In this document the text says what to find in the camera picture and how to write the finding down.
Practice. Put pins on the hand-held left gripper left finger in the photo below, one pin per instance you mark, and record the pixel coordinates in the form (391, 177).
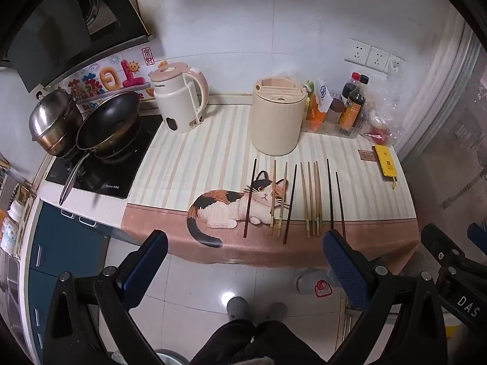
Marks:
(144, 270)

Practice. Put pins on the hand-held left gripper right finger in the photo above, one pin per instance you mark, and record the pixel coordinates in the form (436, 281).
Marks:
(342, 266)

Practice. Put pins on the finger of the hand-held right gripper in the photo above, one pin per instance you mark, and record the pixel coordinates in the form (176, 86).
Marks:
(441, 247)
(479, 234)

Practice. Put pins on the dark brown chopstick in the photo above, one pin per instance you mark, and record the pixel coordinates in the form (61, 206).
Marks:
(290, 203)
(330, 194)
(339, 201)
(250, 197)

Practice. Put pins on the cream utensil holder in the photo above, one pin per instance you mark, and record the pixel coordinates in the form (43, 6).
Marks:
(276, 121)

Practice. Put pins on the clear water bottle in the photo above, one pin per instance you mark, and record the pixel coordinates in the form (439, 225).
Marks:
(312, 283)

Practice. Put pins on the grey slipper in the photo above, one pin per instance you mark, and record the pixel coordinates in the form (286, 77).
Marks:
(277, 311)
(238, 308)

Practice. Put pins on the blue cabinet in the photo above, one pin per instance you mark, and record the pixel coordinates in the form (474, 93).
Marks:
(61, 243)

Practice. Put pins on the black induction cooktop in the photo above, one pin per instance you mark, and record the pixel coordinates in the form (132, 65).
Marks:
(114, 175)

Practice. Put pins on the yellow device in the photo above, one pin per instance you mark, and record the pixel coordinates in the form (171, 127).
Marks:
(385, 163)

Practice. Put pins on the person's legs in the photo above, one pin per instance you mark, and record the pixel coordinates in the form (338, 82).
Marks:
(262, 344)

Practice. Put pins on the small brown box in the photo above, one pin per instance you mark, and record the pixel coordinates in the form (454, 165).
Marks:
(367, 155)

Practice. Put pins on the striped cat print mat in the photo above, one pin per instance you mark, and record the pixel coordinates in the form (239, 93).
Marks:
(213, 159)

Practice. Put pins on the clear plastic tray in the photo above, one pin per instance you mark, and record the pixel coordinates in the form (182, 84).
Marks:
(323, 127)

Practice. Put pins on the white plastic bottle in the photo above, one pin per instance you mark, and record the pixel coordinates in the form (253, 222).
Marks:
(8, 235)
(16, 212)

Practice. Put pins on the clear plastic bag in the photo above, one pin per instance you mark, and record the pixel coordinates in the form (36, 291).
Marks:
(388, 110)

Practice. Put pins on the black wok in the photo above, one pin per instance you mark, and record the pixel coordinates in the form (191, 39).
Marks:
(106, 121)

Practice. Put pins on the brown jar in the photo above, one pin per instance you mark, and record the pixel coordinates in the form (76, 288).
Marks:
(336, 112)

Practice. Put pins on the orange label sauce bottle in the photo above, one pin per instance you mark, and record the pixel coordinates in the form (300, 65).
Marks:
(352, 110)

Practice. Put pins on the white paper packet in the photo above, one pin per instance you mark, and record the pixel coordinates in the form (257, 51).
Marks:
(324, 97)

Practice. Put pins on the pink and white kettle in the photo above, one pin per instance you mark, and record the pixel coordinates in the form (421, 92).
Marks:
(171, 99)

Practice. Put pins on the steel pot with lid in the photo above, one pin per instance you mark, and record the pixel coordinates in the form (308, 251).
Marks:
(53, 118)

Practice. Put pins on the red cap dark bottle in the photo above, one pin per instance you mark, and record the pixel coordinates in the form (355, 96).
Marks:
(349, 87)

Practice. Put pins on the black range hood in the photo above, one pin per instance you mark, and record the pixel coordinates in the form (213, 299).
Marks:
(57, 34)

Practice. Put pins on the white wall socket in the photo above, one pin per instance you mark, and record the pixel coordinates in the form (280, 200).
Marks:
(357, 51)
(378, 59)
(395, 64)

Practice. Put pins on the colourful wall sticker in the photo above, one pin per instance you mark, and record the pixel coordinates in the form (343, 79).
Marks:
(110, 76)

